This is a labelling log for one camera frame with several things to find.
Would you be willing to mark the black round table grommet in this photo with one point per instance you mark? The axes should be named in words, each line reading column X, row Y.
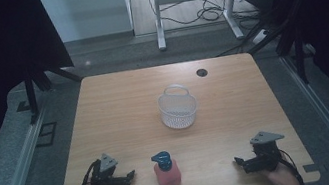
column 201, row 72

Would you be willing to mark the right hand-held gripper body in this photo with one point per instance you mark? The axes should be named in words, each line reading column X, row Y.
column 265, row 153

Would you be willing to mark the pink bottle with blue pump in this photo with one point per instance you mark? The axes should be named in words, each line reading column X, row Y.
column 167, row 173

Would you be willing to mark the white power strip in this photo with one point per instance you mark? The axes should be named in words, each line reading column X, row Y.
column 260, row 36

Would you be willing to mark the white cabinet panel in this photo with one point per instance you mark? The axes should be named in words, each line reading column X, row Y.
column 87, row 14

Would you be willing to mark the person's right hand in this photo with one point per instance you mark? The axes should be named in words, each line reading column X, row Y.
column 283, row 179

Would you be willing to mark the black metal stand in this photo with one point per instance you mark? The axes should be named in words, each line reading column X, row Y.
column 297, row 50
column 31, row 94

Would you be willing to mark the white plastic basket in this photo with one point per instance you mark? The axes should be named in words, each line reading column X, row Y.
column 178, row 110

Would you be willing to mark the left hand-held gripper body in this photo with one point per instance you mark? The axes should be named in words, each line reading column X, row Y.
column 105, row 178

